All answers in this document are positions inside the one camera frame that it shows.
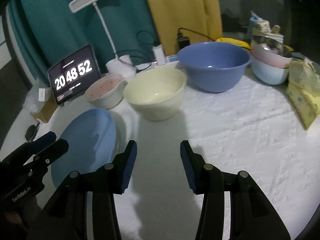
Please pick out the white storage basket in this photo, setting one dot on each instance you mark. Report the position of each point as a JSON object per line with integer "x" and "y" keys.
{"x": 263, "y": 28}

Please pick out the light blue bowl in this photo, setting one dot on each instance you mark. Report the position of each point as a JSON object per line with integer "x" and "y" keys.
{"x": 268, "y": 74}

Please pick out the teal curtain left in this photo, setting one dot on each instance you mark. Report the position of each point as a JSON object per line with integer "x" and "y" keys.
{"x": 46, "y": 31}

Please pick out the large blue bowl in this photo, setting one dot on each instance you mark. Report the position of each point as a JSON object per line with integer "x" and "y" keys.
{"x": 214, "y": 67}

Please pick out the steel bowl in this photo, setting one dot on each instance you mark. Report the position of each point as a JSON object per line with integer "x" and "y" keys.
{"x": 265, "y": 43}

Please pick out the yellow curtain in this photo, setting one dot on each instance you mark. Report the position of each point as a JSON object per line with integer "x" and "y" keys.
{"x": 202, "y": 16}

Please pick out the white tablecloth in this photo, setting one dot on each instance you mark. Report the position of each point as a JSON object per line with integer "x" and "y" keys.
{"x": 252, "y": 127}

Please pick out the person left hand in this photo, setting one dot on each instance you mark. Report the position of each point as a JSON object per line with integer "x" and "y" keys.
{"x": 26, "y": 213}

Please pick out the white power strip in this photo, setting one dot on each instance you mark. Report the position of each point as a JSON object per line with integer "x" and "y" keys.
{"x": 171, "y": 58}

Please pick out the clear plastic bag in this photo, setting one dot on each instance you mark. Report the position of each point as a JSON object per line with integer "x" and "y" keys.
{"x": 31, "y": 103}

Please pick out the cream yellow bowl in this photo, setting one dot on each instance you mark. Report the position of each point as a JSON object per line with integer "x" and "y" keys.
{"x": 157, "y": 94}

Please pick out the tablet showing clock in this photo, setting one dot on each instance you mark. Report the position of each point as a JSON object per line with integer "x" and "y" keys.
{"x": 73, "y": 75}

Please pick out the black round object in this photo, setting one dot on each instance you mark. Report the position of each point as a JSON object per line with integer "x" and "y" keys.
{"x": 31, "y": 132}

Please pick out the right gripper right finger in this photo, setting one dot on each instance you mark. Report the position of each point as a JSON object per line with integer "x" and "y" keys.
{"x": 252, "y": 214}

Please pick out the cardboard box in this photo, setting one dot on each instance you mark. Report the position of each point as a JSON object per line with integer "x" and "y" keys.
{"x": 45, "y": 114}

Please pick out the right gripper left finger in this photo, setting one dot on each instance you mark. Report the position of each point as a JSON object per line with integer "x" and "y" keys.
{"x": 65, "y": 214}

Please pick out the small white box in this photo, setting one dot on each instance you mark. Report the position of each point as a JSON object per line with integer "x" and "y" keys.
{"x": 44, "y": 94}

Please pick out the white phone charger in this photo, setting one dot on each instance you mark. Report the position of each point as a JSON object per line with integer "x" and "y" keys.
{"x": 159, "y": 54}

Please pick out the large blue plate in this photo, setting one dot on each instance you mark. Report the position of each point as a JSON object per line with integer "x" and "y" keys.
{"x": 92, "y": 139}

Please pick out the pink strawberry bowl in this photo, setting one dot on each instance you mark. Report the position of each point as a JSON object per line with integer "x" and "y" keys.
{"x": 107, "y": 92}

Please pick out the white desk lamp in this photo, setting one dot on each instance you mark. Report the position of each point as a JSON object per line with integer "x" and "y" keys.
{"x": 121, "y": 65}

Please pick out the yellow tissue box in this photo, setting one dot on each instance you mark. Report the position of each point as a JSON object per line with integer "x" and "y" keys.
{"x": 303, "y": 91}

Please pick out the black power adapter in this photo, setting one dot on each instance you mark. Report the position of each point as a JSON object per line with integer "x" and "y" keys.
{"x": 183, "y": 41}

